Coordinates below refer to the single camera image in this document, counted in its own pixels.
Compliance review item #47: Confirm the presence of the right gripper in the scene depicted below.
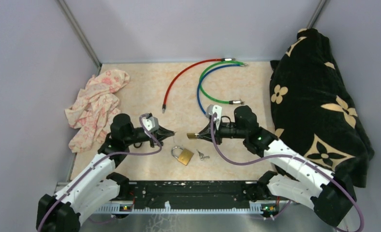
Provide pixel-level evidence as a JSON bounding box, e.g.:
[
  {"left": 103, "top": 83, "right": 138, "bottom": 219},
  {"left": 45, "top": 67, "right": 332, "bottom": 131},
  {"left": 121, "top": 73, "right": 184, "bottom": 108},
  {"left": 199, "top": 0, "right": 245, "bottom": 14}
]
[{"left": 197, "top": 118, "right": 247, "bottom": 145}]

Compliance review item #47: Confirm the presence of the small brass padlock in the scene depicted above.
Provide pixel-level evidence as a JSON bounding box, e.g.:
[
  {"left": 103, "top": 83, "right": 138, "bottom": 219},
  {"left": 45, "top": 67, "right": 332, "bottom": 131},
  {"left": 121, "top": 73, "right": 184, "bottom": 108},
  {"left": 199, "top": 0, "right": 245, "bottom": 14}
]
[{"left": 187, "top": 133, "right": 199, "bottom": 140}]

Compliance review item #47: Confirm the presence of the silver key bunch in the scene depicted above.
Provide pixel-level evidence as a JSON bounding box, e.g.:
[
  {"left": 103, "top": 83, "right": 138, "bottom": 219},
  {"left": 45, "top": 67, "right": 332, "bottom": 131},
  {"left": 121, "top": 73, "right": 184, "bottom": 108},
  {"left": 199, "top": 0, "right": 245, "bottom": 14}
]
[{"left": 197, "top": 150, "right": 210, "bottom": 161}]

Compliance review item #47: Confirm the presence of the large brass padlock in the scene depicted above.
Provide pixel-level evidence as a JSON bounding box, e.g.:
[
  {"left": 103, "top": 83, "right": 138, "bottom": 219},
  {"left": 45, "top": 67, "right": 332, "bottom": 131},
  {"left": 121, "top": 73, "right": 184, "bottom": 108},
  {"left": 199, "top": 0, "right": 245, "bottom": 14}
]
[{"left": 171, "top": 146, "right": 194, "bottom": 166}]

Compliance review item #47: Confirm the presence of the blue cable lock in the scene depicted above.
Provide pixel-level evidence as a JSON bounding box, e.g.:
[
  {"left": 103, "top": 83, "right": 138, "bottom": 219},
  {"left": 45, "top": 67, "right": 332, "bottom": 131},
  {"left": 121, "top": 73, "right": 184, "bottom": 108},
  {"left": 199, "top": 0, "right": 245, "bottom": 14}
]
[{"left": 196, "top": 61, "right": 248, "bottom": 114}]

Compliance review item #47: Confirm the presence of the green cable lock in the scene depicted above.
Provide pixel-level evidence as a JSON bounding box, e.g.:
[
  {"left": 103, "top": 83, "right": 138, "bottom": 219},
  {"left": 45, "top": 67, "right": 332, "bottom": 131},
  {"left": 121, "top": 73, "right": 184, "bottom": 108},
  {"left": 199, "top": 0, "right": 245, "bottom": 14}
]
[{"left": 200, "top": 59, "right": 249, "bottom": 101}]

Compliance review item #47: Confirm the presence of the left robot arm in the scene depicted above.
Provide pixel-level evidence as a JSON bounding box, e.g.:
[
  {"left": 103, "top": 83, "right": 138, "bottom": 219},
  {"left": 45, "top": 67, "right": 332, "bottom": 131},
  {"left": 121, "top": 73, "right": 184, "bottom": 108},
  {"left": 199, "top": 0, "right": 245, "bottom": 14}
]
[{"left": 36, "top": 113, "right": 175, "bottom": 232}]

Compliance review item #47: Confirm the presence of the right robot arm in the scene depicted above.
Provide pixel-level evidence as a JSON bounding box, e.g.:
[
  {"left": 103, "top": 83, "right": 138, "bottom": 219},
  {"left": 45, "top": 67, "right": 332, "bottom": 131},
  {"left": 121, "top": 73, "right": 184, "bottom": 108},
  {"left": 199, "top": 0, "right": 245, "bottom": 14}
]
[{"left": 187, "top": 105, "right": 356, "bottom": 227}]

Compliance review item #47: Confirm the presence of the pink patterned cloth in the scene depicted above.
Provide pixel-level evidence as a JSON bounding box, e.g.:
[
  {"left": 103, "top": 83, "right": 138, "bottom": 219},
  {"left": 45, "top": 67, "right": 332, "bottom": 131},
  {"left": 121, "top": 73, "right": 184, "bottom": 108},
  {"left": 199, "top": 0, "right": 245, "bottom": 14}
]
[{"left": 65, "top": 69, "right": 130, "bottom": 153}]

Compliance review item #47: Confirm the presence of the black floral blanket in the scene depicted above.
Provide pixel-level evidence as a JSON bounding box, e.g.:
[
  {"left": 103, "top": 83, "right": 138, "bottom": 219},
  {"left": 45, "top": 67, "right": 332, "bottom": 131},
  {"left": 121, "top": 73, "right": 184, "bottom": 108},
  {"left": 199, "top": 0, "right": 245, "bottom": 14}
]
[{"left": 269, "top": 29, "right": 375, "bottom": 188}]

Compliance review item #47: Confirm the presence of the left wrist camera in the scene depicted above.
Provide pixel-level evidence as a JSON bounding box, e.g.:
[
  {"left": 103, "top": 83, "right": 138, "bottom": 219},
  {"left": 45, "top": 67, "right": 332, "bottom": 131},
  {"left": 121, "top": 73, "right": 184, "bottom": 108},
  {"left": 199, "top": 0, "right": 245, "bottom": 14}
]
[{"left": 141, "top": 114, "right": 160, "bottom": 132}]

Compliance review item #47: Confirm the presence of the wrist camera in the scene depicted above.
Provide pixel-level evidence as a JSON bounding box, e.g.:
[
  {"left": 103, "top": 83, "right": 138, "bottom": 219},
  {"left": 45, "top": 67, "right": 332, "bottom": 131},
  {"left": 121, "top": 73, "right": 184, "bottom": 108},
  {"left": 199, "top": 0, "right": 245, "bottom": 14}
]
[
  {"left": 205, "top": 104, "right": 222, "bottom": 130},
  {"left": 141, "top": 114, "right": 160, "bottom": 132}
]

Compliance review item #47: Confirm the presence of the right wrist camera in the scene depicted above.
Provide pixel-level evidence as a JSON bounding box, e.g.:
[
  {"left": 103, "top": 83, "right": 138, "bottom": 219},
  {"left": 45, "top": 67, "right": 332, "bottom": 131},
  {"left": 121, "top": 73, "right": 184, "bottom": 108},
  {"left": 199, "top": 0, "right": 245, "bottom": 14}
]
[{"left": 205, "top": 104, "right": 222, "bottom": 130}]

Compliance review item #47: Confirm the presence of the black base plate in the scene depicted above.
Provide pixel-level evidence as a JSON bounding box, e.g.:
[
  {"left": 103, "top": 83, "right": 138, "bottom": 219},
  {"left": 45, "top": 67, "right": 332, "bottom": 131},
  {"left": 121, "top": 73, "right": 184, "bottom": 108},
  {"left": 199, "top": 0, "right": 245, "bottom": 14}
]
[{"left": 115, "top": 181, "right": 285, "bottom": 211}]

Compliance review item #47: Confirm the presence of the red cable lock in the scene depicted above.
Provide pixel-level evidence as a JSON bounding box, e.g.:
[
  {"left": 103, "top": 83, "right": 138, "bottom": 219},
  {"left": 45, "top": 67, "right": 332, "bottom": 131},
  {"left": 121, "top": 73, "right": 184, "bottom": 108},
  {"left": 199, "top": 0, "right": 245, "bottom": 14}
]
[{"left": 161, "top": 58, "right": 236, "bottom": 114}]

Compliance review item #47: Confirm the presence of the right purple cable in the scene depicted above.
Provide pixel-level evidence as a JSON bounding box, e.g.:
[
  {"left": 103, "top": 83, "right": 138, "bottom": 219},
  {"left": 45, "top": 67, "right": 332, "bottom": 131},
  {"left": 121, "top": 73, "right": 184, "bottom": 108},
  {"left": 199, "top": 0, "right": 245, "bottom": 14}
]
[{"left": 209, "top": 113, "right": 365, "bottom": 232}]

